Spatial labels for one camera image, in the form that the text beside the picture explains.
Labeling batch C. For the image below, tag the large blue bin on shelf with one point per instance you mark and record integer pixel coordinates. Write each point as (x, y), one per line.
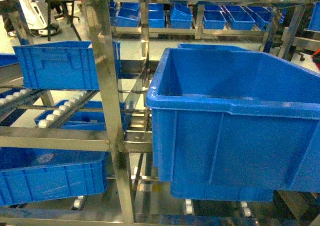
(232, 125)

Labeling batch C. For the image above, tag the stainless steel shelf rack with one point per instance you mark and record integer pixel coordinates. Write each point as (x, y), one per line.
(132, 150)

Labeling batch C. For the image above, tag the blue bin behind rollers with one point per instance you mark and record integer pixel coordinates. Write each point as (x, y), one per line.
(88, 117)

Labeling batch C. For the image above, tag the blue ribbed crate middle left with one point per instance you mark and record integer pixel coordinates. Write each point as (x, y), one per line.
(68, 65)

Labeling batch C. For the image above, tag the blue ribbed crate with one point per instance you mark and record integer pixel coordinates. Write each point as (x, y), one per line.
(68, 65)
(32, 175)

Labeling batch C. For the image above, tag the blue ribbed crate bottom left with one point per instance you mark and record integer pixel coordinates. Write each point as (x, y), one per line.
(32, 175)

